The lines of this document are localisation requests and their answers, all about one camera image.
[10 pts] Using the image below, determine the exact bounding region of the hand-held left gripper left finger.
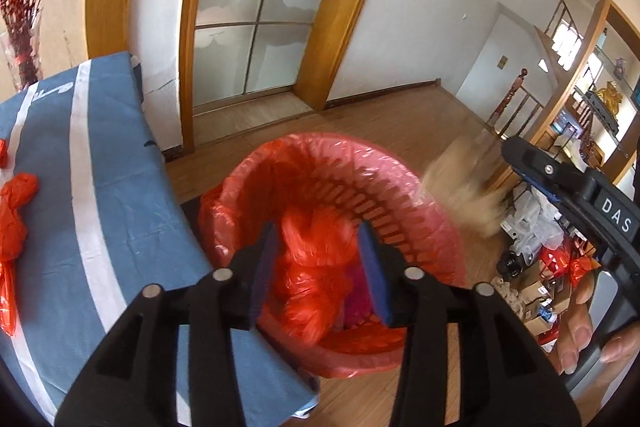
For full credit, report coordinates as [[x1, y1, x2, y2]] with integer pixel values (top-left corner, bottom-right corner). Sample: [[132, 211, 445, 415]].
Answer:
[[55, 222, 281, 427]]

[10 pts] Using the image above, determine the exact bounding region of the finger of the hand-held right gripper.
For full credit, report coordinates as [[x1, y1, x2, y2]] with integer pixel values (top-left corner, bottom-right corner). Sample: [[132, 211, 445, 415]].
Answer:
[[502, 136, 601, 206]]

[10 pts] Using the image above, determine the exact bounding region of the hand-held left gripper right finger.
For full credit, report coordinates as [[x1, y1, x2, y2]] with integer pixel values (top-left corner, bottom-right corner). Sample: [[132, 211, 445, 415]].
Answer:
[[357, 219, 583, 427]]

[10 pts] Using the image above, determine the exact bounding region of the brown paper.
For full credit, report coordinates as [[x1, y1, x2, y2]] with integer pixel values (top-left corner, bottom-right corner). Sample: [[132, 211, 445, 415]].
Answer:
[[422, 132, 516, 238]]

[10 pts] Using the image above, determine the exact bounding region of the red lattice waste basket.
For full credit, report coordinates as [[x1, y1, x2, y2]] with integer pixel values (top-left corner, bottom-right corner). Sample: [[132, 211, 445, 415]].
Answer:
[[200, 133, 466, 379]]

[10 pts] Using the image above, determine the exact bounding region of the translucent red bin liner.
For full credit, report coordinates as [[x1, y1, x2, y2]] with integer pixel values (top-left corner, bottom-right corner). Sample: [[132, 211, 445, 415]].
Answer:
[[197, 132, 467, 380]]

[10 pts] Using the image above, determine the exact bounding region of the long red plastic bag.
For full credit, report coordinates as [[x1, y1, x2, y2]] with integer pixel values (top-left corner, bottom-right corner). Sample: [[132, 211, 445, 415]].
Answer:
[[0, 173, 40, 338]]

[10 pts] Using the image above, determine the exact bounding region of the person's right hand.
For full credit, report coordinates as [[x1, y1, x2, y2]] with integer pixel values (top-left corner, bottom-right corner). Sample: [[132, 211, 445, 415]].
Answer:
[[547, 274, 640, 375]]

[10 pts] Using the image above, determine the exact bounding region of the wooden stair railing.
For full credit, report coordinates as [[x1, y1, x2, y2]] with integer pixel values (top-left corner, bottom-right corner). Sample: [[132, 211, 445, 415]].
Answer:
[[487, 68, 546, 142]]

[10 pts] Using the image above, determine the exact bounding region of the pile of floor clutter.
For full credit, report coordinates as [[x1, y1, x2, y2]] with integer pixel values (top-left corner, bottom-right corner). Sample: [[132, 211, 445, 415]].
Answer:
[[492, 187, 608, 353]]

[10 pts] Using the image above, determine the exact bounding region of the wooden display shelf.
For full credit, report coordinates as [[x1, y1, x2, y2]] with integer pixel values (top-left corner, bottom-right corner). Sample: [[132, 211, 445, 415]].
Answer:
[[530, 0, 640, 188]]

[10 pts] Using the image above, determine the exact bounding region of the blue white striped tablecloth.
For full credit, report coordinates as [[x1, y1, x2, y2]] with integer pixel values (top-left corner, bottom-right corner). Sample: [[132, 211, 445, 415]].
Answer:
[[0, 52, 321, 425]]

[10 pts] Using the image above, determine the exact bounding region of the clear glass vase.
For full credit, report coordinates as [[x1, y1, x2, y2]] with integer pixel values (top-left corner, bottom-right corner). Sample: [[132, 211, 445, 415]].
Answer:
[[0, 7, 45, 90]]

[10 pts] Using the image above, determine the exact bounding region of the wooden door frame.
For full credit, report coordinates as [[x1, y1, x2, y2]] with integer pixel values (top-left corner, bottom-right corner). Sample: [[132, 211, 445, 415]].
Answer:
[[179, 0, 406, 152]]

